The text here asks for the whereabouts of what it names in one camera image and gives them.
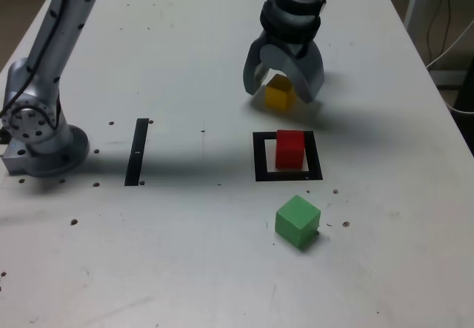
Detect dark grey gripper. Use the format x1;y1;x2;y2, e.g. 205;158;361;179
242;30;325;104

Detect yellow cube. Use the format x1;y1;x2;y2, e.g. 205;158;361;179
264;74;297;113

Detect red cube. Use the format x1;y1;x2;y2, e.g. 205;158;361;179
275;130;305;170

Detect green cube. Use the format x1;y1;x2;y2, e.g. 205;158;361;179
274;194;321;252

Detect black tape square outline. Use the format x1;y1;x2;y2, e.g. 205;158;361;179
253;130;324;183

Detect grey box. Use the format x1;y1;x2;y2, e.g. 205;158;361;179
429;69;468;91

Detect black tape strip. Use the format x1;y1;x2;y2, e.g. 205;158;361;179
124;118;150;187

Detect white metal post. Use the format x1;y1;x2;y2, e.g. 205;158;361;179
402;0;425;39

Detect black cable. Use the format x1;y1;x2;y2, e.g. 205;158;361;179
425;0;446;61
440;0;453;55

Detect white cable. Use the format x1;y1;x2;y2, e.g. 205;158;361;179
442;90;474;115
424;22;474;70

